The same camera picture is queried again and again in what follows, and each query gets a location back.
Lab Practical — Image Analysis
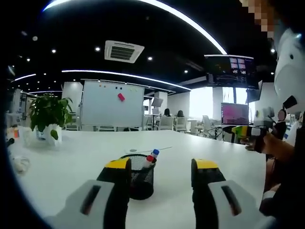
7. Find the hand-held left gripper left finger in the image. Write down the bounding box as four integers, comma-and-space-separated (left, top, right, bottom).
44, 157, 132, 229

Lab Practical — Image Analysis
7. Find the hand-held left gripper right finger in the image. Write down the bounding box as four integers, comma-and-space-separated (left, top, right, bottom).
190, 158, 275, 229

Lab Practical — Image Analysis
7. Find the black mesh pen holder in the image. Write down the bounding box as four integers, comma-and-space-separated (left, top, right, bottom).
120, 154, 157, 200

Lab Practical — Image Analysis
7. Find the red cap whiteboard marker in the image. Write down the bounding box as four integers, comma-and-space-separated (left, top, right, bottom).
142, 155, 155, 169

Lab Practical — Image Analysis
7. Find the large whiteboard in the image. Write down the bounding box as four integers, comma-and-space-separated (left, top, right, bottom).
80, 80, 145, 127

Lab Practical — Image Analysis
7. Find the person's right hand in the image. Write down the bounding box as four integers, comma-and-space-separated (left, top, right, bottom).
244, 132, 284, 157

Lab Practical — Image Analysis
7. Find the desk monitor with pink screen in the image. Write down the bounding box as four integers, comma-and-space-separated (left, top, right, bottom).
221, 102, 250, 126

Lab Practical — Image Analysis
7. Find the dark tilted monitor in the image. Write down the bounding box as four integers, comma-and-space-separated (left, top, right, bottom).
246, 80, 263, 104

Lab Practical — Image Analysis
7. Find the white office chair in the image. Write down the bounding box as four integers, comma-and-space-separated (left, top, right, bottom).
174, 116, 189, 132
158, 115, 175, 131

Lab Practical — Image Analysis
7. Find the hanging wide display screen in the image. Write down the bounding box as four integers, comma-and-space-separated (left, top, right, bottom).
204, 54, 259, 88

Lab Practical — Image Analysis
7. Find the person's dark clothing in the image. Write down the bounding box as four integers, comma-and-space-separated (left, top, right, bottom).
258, 164, 305, 221

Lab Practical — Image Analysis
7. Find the white chest-worn device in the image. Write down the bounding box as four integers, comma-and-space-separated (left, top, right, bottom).
272, 28, 305, 113

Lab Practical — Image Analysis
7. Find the white plant pot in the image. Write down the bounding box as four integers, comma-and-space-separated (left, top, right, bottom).
35, 124, 63, 146

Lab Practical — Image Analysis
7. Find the clear plastic cup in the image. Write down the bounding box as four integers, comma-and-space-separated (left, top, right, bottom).
22, 129, 33, 146

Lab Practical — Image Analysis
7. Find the green potted plant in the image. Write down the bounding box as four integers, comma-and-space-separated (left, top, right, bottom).
28, 94, 73, 140

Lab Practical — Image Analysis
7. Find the long curved ceiling light strip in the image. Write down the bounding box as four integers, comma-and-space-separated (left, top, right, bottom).
42, 0, 228, 55

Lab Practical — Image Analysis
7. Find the straight ceiling light strip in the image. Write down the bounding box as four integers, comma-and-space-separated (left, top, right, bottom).
61, 69, 192, 91

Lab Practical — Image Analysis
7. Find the ceiling air conditioner vent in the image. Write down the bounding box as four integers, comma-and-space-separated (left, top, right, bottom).
104, 40, 145, 64

